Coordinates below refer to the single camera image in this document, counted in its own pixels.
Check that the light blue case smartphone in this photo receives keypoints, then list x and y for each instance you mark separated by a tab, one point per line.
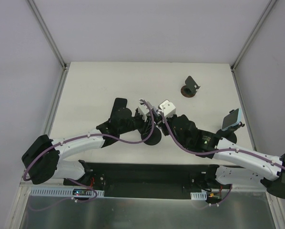
232	119

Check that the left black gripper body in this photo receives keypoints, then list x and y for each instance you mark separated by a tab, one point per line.
144	127

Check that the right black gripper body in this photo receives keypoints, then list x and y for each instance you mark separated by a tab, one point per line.
163	126

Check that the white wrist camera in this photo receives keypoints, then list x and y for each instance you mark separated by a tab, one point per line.
167	108
144	109

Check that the white cable duct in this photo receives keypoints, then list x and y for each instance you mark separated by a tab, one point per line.
202	195
65	192

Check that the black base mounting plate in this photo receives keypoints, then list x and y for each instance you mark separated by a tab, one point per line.
166	181

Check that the left white cable duct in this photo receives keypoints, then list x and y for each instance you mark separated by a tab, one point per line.
65	192

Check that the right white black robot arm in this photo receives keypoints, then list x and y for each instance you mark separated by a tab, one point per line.
240	157

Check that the left aluminium frame post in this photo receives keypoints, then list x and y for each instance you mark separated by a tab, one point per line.
46	32

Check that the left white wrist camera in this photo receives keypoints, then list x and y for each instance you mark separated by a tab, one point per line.
144	109

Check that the right white cable duct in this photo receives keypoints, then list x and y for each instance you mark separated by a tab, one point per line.
202	195

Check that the right aluminium frame post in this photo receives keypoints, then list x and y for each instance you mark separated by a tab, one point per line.
254	32

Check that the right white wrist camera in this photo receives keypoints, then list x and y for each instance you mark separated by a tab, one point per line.
167	108

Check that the black smartphone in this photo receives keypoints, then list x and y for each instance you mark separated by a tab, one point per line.
118	104

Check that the lavender case smartphone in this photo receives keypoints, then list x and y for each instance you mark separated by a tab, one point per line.
157	118

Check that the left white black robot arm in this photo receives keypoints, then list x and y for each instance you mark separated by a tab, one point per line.
47	158

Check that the front aluminium frame rail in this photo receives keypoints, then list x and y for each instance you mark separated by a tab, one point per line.
152	179

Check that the brown-base black phone stand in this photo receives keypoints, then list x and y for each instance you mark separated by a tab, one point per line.
190	88

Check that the black round-base phone stand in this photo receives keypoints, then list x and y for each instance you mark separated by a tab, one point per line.
152	138

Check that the aluminium frame post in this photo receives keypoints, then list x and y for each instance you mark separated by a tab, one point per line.
46	32
254	32

